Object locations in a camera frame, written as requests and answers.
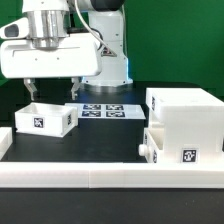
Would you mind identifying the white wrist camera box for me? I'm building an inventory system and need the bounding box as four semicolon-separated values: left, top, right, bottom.
0;17;29;40

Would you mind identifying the white front drawer box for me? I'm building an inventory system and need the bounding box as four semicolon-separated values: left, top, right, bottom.
138;128;163;163

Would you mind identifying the white front fence rail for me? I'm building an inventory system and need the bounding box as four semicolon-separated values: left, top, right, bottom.
0;162;224;188

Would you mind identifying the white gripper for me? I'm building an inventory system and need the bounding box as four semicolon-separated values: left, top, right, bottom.
0;33;102;100

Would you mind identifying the white drawer box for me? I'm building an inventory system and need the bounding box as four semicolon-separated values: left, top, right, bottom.
15;103;78;137
138;128;163;163

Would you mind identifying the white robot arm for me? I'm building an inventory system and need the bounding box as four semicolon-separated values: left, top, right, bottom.
0;0;132;97

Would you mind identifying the white rear drawer box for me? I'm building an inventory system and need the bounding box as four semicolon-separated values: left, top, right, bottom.
15;103;78;137

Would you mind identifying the white fiducial marker sheet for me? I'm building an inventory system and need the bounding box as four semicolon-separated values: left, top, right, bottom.
66;103;145;120

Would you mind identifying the white drawer cabinet frame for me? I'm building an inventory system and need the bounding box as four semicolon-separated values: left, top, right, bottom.
146;88;224;164

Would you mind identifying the white left fence block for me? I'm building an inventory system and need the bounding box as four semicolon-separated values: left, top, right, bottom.
0;127;13;160

